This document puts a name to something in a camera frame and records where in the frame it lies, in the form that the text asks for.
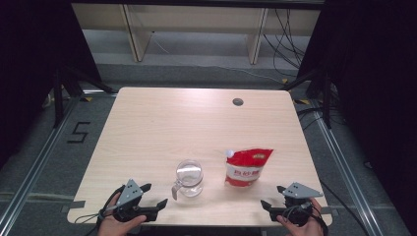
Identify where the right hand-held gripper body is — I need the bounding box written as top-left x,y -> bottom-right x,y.
282,182 -> 325,227

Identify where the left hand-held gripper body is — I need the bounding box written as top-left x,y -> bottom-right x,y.
112,178 -> 148,224

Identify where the red and white spout pouch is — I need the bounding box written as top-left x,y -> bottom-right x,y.
223,147 -> 274,189

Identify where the glass jar with beige handle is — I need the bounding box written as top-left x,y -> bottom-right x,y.
170,158 -> 205,202

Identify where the person's right hand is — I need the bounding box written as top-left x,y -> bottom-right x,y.
276,198 -> 326,236

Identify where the person's left hand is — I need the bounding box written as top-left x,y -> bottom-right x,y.
97,192 -> 148,236

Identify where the grey tape strip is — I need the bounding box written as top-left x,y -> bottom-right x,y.
60,200 -> 87,214

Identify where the black metal stand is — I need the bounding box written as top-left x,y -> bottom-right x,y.
52,65 -> 116,129
280,69 -> 332,130

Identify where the dark curtain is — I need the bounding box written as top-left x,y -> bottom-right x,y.
296,0 -> 417,230
0,0 -> 103,168

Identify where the beige wooden shelf unit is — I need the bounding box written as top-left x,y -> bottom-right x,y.
71,3 -> 322,65

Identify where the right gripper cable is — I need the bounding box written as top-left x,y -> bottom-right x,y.
282,202 -> 329,236

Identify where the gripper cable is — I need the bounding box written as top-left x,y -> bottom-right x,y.
282,202 -> 329,236
74,186 -> 126,236

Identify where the black floor cable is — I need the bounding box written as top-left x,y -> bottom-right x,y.
319,179 -> 372,236

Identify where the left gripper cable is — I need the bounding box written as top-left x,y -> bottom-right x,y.
74,186 -> 126,236

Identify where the silver floor rail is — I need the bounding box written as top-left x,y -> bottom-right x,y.
310,107 -> 379,236
0,94 -> 81,228

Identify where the bundle of black cables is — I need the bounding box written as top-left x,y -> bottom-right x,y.
263,9 -> 307,79

